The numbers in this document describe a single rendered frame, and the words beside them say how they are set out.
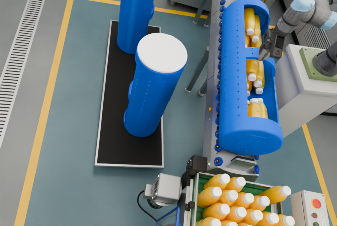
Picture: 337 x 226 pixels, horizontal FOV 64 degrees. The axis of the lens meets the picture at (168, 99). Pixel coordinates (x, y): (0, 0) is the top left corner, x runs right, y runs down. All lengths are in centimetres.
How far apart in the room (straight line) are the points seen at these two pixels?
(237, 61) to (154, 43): 46
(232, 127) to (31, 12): 248
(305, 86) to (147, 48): 87
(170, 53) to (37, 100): 139
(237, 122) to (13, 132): 178
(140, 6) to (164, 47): 75
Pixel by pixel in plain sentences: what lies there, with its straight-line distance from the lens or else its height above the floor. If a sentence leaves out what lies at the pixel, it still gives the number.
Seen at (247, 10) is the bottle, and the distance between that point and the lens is 176.
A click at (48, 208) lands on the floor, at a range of 220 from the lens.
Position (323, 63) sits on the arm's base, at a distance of 166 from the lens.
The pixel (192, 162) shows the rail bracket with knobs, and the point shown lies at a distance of 126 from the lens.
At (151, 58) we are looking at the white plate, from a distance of 145.
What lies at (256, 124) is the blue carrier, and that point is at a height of 123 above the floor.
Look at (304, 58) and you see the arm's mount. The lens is 170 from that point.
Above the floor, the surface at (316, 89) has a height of 115.
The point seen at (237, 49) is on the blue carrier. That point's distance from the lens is 145.
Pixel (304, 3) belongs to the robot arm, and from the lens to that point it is 121.
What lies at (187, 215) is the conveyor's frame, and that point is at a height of 90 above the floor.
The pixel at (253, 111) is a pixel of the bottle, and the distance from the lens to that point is 129.
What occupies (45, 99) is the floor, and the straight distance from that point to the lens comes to 251.
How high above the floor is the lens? 214
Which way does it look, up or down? 57 degrees down
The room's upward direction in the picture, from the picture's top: 24 degrees clockwise
